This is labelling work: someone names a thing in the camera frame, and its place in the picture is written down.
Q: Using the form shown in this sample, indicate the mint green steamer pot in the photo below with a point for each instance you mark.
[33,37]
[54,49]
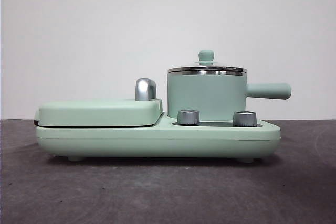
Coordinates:
[207,95]

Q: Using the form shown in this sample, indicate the mint green breakfast maker appliance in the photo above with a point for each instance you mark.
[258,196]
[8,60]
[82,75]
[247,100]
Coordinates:
[105,137]

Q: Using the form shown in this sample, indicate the silver control knob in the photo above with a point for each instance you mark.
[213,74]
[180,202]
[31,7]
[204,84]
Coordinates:
[187,117]
[244,118]

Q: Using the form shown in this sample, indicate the glass lid with green knob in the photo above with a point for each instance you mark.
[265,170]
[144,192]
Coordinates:
[206,56]

